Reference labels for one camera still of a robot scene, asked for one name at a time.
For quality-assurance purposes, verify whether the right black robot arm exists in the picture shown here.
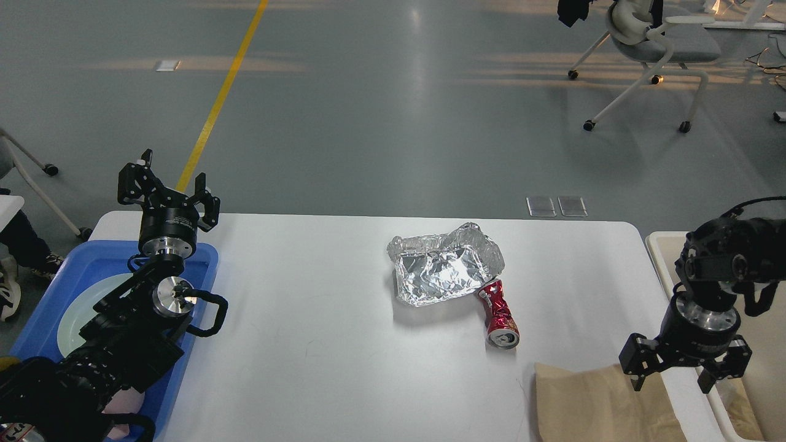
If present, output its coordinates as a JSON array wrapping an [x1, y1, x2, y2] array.
[[618, 201, 785, 394]]

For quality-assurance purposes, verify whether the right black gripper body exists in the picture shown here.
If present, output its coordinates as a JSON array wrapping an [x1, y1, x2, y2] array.
[[656, 293, 741, 369]]

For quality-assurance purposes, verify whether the white rolling chair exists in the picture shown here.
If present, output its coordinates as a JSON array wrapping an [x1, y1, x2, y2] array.
[[567, 1, 721, 134]]

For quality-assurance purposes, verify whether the green plate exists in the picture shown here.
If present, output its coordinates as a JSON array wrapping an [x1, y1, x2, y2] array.
[[56, 273, 132, 357]]

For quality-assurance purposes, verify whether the black garment on chair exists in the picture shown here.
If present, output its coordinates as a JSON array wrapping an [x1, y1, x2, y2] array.
[[558, 0, 593, 28]]

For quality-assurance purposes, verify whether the brown paper inside bin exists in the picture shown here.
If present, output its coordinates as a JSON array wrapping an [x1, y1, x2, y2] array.
[[715, 378, 764, 440]]

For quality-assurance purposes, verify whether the blue plastic tray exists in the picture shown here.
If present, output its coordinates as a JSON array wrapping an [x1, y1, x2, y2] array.
[[9, 241, 220, 442]]

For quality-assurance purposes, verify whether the crushed red soda can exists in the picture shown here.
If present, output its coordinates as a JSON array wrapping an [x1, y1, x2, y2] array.
[[475, 279, 520, 349]]

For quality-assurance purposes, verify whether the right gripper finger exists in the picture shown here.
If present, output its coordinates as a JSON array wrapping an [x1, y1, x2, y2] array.
[[618, 333, 663, 392], [697, 338, 753, 394]]

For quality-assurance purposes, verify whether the foil tray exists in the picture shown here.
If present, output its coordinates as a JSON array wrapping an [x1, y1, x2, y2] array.
[[386, 223, 505, 307]]

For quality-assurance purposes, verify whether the brown paper bag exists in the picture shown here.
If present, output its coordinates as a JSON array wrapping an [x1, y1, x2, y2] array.
[[534, 363, 687, 441]]

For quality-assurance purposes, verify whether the beige plastic bin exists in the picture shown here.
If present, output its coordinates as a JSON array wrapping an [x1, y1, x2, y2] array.
[[645, 231, 785, 441]]

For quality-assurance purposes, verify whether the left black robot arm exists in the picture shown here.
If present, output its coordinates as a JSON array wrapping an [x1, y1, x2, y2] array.
[[2, 149, 228, 441]]

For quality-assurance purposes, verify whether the left rolling chair leg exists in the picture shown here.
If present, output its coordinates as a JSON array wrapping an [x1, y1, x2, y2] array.
[[1, 128, 93, 242]]

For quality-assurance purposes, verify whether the pink mug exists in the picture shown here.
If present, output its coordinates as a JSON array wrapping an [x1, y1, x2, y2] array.
[[102, 388, 145, 440]]

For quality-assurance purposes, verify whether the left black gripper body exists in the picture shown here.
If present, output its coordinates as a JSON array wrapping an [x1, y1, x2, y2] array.
[[138, 204, 198, 258]]

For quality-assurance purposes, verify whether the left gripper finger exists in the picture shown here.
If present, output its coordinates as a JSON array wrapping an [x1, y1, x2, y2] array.
[[186, 173, 220, 232], [116, 149, 166, 209]]

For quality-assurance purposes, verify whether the blue mug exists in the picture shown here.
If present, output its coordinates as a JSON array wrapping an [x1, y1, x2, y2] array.
[[0, 356, 21, 372]]

